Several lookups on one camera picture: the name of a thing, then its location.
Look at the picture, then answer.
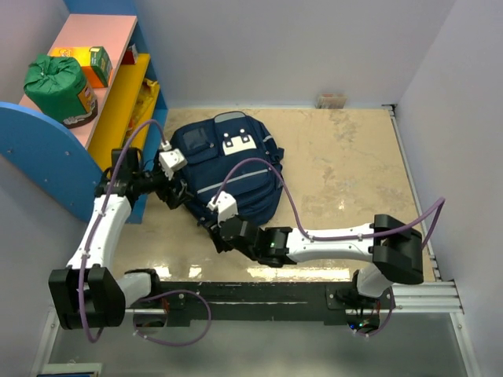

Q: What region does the small box on yellow shelf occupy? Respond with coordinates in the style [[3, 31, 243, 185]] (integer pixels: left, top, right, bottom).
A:
[[122, 43, 138, 65]]

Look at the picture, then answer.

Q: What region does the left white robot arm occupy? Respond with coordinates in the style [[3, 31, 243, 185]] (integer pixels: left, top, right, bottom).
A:
[[49, 144, 187, 330]]

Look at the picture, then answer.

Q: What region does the navy blue school backpack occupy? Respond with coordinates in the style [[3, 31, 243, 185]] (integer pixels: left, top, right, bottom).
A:
[[170, 112, 284, 226]]

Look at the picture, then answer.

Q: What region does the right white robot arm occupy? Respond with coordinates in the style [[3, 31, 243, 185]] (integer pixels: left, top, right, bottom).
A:
[[205, 214, 424, 309]]

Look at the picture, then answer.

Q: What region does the yellow green carton box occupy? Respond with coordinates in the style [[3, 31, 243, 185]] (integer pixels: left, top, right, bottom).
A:
[[50, 46, 113, 89]]

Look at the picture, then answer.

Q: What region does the yellow snack bag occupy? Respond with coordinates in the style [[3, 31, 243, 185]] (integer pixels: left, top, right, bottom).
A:
[[126, 78, 159, 138]]

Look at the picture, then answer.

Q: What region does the blue pink yellow shelf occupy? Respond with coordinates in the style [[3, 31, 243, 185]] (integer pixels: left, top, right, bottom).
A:
[[1, 1, 157, 221]]

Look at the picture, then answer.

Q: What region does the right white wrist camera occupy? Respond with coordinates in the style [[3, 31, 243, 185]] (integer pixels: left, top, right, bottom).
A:
[[207, 191, 238, 225]]

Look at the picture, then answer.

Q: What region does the green wrapped round package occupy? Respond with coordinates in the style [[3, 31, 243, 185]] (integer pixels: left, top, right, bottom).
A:
[[24, 55, 98, 129]]

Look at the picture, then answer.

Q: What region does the small box at back wall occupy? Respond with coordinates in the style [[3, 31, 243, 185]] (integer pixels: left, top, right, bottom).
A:
[[315, 93, 347, 109]]

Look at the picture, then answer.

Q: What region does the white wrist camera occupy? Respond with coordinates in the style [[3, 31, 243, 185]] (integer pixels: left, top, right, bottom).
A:
[[207, 191, 238, 225], [158, 141, 187, 181]]

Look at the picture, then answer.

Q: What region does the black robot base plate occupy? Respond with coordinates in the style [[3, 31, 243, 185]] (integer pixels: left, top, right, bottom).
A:
[[160, 281, 395, 327]]

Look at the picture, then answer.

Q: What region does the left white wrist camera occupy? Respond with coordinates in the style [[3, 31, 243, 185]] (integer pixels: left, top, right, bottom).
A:
[[158, 141, 187, 181]]

